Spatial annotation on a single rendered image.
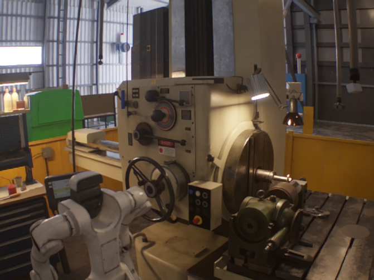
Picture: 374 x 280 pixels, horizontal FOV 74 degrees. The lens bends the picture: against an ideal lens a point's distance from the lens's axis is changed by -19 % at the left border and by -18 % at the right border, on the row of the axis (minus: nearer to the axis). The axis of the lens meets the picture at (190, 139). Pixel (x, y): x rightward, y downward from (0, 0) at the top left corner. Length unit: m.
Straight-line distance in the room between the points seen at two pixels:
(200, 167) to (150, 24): 1.62
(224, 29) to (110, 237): 1.71
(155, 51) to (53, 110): 3.09
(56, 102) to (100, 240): 4.52
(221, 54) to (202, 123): 0.84
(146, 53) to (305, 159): 2.37
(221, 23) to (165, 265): 1.87
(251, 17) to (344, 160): 2.29
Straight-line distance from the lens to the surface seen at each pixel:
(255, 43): 2.16
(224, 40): 2.28
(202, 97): 1.57
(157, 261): 2.31
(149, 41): 2.82
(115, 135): 4.66
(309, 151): 3.90
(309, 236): 1.82
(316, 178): 3.96
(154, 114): 1.67
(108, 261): 1.20
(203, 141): 1.60
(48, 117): 5.39
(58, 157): 4.17
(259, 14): 2.19
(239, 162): 1.68
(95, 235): 1.09
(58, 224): 1.00
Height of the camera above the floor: 1.87
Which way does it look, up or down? 11 degrees down
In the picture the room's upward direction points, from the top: 1 degrees counter-clockwise
